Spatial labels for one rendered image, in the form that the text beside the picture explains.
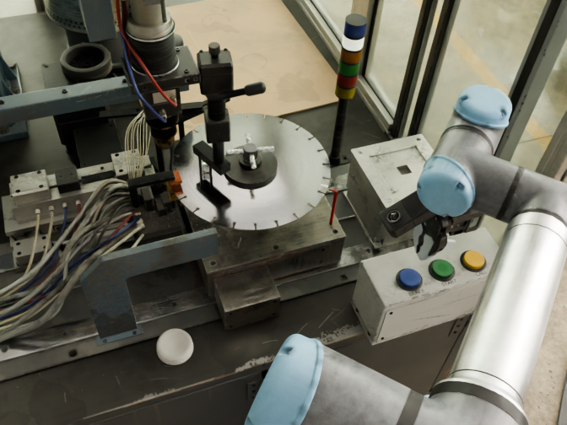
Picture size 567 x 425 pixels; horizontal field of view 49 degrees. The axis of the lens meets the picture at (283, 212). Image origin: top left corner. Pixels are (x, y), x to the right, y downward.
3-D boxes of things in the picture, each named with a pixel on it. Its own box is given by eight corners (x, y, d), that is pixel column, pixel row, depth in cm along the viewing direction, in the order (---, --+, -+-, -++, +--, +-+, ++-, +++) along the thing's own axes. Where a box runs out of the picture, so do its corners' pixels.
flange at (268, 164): (258, 194, 123) (258, 185, 121) (212, 172, 127) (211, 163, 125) (287, 161, 130) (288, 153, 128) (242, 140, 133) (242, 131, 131)
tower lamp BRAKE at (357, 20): (359, 24, 132) (361, 12, 129) (369, 36, 129) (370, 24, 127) (340, 28, 131) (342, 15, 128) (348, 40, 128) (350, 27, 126)
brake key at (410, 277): (412, 271, 121) (414, 266, 119) (422, 288, 118) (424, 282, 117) (393, 277, 120) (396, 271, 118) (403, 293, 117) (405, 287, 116)
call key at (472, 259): (475, 254, 124) (477, 247, 123) (485, 269, 122) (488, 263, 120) (457, 259, 123) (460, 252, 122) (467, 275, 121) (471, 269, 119)
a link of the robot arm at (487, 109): (449, 106, 84) (468, 72, 89) (430, 164, 92) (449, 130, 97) (506, 126, 82) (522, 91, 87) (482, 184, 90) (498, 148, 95)
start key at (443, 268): (444, 262, 123) (446, 256, 121) (454, 278, 120) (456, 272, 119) (426, 267, 122) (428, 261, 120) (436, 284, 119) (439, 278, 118)
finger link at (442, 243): (440, 260, 107) (453, 228, 100) (432, 263, 107) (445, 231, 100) (427, 239, 110) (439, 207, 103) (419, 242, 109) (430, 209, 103)
